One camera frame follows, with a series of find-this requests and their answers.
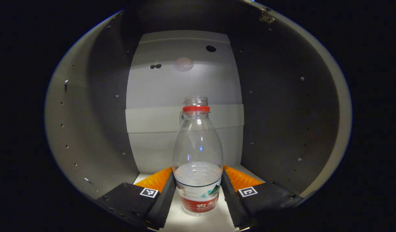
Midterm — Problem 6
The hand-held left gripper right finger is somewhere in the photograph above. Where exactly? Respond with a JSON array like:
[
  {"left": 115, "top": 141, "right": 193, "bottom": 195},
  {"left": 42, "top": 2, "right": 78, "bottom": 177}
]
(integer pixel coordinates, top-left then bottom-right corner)
[{"left": 221, "top": 165, "right": 304, "bottom": 230}]

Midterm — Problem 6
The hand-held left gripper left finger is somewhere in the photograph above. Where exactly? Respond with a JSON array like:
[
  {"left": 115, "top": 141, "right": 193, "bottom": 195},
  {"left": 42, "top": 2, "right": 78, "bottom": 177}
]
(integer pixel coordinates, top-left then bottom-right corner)
[{"left": 95, "top": 167, "right": 176, "bottom": 231}]

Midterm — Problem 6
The clear plastic bottle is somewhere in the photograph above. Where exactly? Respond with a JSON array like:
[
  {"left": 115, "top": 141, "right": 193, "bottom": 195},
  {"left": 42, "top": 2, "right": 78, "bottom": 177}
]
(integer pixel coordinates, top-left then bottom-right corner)
[{"left": 172, "top": 96, "right": 224, "bottom": 216}]

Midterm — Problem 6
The grey cabinet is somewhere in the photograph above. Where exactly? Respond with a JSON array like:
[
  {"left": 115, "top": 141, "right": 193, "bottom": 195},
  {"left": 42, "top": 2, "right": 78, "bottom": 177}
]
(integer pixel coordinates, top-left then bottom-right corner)
[{"left": 44, "top": 0, "right": 352, "bottom": 232}]

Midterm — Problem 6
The round white disc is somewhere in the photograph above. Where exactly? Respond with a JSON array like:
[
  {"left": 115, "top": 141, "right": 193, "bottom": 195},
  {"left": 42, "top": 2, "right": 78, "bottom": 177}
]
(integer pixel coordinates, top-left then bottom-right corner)
[{"left": 173, "top": 57, "right": 194, "bottom": 72}]

